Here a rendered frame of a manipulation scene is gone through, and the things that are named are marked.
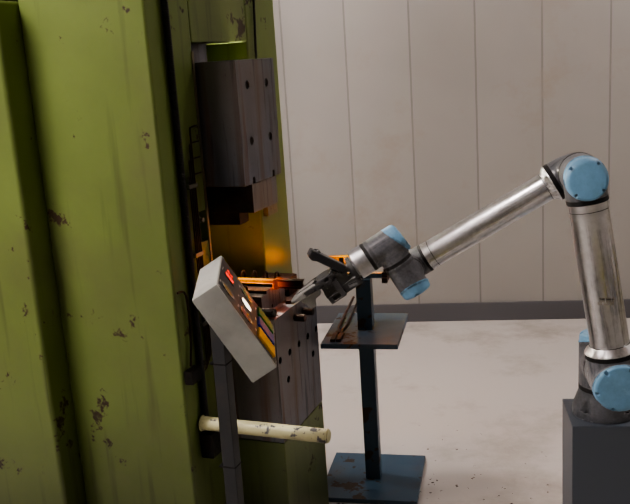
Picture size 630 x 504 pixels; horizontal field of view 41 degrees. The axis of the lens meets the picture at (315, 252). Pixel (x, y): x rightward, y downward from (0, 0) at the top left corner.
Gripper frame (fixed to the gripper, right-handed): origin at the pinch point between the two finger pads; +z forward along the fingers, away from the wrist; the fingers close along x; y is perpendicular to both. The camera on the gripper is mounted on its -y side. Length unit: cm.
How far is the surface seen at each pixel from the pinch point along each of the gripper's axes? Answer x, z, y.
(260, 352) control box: -27.1, 12.4, 0.3
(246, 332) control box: -27.1, 12.3, -6.4
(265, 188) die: 45, -8, -26
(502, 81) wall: 283, -149, 32
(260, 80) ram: 47, -27, -56
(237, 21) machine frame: 67, -32, -77
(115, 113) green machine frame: 18, 14, -73
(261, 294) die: 39.0, 13.0, 2.8
